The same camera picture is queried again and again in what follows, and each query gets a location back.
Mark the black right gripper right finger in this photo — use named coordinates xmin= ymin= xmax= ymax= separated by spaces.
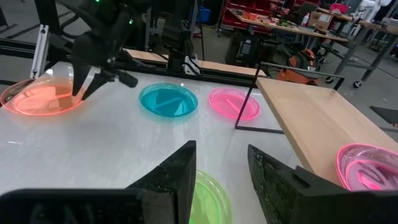
xmin=248 ymin=144 xmax=351 ymax=224

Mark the black aluminium table frame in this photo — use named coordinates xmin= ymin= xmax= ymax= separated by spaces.
xmin=0 ymin=24 xmax=268 ymax=88

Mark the wooden shelf with black legs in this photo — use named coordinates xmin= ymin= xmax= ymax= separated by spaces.
xmin=234 ymin=61 xmax=398 ymax=187

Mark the cardboard box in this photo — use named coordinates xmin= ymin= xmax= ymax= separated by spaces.
xmin=307 ymin=11 xmax=333 ymax=30

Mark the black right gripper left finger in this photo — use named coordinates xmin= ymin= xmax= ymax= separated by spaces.
xmin=126 ymin=139 xmax=197 ymax=224

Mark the wooden workbench with clutter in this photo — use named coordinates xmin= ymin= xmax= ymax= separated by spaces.
xmin=226 ymin=6 xmax=349 ymax=63

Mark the orange shop vacuum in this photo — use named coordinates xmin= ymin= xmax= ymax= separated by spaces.
xmin=276 ymin=48 xmax=321 ymax=86

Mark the cyan translucent plastic plate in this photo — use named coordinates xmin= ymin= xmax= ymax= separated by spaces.
xmin=138 ymin=82 xmax=198 ymax=118

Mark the green translucent plastic plate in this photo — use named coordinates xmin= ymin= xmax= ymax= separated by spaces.
xmin=188 ymin=169 xmax=233 ymax=224

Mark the blue bin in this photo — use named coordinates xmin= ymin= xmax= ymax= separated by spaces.
xmin=197 ymin=5 xmax=212 ymax=24

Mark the wooden table board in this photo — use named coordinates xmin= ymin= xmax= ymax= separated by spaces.
xmin=123 ymin=48 xmax=268 ymax=78

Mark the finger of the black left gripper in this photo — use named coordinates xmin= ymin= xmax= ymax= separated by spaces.
xmin=72 ymin=62 xmax=91 ymax=96
xmin=81 ymin=74 xmax=108 ymax=101

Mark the grey metal-legged table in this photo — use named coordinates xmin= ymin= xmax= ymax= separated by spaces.
xmin=323 ymin=17 xmax=398 ymax=90

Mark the pink translucent plastic plate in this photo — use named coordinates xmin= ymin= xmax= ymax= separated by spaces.
xmin=208 ymin=87 xmax=261 ymax=121
xmin=335 ymin=142 xmax=398 ymax=192

